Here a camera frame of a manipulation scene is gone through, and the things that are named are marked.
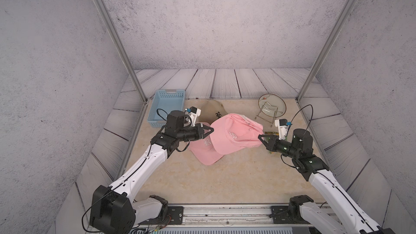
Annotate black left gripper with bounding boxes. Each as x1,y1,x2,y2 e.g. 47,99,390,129
175,123,213,143

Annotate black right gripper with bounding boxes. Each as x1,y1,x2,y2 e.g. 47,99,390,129
259,134,301,161

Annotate beige baseball cap black logo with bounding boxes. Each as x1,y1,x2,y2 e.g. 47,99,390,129
198,100,228,124

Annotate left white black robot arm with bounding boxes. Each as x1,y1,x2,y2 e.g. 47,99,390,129
87,107,214,234

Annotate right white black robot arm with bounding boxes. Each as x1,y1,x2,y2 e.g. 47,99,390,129
258,128,393,234

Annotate green red snack bag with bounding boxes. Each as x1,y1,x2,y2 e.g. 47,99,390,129
264,131,279,136

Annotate white ceramic plate red flowers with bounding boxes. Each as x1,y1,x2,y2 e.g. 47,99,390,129
258,94,287,118

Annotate light blue plastic basket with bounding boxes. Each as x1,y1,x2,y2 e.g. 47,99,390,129
147,89,185,128

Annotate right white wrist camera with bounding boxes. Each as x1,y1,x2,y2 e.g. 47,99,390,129
274,119,292,140

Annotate chrome wire plate rack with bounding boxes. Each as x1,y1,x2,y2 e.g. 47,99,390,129
255,101,282,127

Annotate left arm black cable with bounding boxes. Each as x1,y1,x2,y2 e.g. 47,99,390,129
81,108,192,234

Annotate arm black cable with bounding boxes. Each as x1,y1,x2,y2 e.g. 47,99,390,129
81,108,192,234
280,103,378,234

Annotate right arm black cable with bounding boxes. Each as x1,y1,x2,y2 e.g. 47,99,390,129
280,103,378,234

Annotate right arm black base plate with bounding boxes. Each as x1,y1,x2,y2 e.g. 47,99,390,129
269,205,308,224

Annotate aluminium front rail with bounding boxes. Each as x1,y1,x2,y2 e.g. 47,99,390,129
85,203,374,234

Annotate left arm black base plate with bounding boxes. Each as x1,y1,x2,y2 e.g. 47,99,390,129
141,205,184,226

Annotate right aluminium corner post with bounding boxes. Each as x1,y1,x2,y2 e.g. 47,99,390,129
295,0,358,104

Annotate aluminium corner post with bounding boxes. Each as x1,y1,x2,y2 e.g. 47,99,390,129
295,0,358,104
93,0,147,102

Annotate left aluminium corner post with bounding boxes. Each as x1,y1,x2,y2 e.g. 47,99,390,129
93,0,147,102

